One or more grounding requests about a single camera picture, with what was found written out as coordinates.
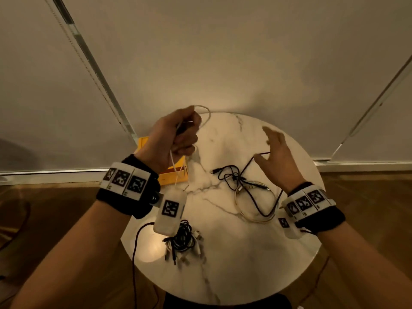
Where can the person's right forearm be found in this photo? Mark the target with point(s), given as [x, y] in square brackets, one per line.
[370, 270]

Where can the metal bottom rail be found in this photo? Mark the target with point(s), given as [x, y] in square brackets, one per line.
[48, 176]
[370, 166]

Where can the person's left hand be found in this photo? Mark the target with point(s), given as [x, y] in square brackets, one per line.
[167, 141]

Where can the metal blind track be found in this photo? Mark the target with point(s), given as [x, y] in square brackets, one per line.
[370, 107]
[93, 70]

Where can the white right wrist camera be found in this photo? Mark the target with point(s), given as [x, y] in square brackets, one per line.
[285, 223]

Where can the white marble table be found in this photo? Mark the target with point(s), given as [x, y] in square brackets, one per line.
[241, 254]

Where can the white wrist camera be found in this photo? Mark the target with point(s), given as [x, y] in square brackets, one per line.
[170, 209]
[285, 223]

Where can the yellow box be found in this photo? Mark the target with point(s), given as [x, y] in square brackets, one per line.
[170, 178]

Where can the gold lamp base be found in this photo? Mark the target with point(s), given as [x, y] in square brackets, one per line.
[6, 236]

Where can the person's right hand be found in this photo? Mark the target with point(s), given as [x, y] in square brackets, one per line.
[283, 164]

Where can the person's left forearm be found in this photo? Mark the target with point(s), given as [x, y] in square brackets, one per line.
[70, 260]

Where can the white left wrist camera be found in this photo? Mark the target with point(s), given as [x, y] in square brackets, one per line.
[170, 209]

